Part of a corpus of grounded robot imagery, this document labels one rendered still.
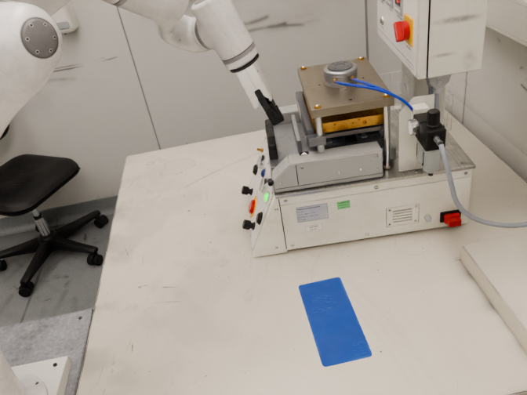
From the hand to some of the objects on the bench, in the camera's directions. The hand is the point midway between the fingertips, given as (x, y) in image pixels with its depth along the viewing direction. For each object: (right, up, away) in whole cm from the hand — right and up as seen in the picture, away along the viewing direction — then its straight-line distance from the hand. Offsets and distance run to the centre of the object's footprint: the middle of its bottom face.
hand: (274, 115), depth 121 cm
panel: (-7, -26, +17) cm, 31 cm away
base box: (+20, -23, +15) cm, 34 cm away
